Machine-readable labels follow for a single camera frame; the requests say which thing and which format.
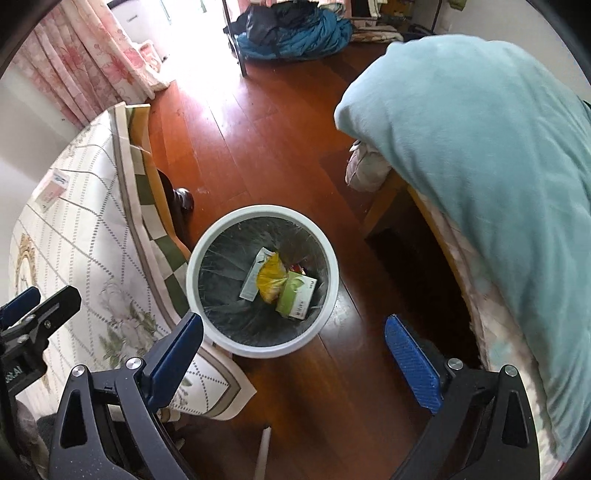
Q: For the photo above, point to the floral cloth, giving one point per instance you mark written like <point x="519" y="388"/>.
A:
<point x="374" y="32"/>

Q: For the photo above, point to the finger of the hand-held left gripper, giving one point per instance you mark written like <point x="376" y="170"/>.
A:
<point x="53" y="307"/>
<point x="18" y="303"/>

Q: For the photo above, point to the pink and white flat box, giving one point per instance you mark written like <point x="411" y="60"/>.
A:
<point x="53" y="188"/>

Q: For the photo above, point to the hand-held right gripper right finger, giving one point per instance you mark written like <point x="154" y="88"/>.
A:
<point x="413" y="360"/>

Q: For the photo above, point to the white and blue tube box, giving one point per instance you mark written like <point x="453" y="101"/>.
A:
<point x="253" y="277"/>

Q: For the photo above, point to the white appliance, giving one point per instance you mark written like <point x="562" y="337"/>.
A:
<point x="134" y="18"/>

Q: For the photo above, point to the white diamond pattern tablecloth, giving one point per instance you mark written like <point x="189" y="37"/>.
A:
<point x="92" y="240"/>

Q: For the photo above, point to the white bin with black liner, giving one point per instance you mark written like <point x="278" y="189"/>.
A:
<point x="263" y="344"/>

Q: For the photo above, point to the yellow snack packet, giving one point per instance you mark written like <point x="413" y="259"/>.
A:
<point x="272" y="279"/>

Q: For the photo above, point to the pile of dark clothes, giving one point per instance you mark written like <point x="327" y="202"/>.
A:
<point x="300" y="44"/>

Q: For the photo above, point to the teal fleece blanket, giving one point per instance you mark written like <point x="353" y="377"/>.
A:
<point x="461" y="161"/>

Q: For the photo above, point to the dark wooden table leg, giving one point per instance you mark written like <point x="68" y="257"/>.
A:
<point x="178" y="205"/>

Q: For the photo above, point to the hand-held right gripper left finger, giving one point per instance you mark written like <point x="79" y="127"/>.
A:
<point x="173" y="355"/>

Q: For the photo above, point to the pale pink pillow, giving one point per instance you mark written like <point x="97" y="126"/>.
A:
<point x="364" y="168"/>

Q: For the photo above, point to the wooden bed frame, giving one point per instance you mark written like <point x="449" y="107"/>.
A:
<point x="392" y="203"/>

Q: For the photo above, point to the pink floral curtain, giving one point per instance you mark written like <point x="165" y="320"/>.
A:
<point x="78" y="60"/>

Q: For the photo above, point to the green and white box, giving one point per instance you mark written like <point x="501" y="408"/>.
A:
<point x="298" y="295"/>

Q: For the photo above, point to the person's leg in dark fleece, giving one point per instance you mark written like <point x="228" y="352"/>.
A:
<point x="46" y="429"/>

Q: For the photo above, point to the black jacket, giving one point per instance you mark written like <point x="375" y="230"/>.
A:
<point x="268" y="21"/>

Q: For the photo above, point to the white pole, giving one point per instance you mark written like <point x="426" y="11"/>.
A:
<point x="264" y="452"/>

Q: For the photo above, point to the pale patterned bed sheet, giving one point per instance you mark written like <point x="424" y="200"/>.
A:
<point x="498" y="323"/>

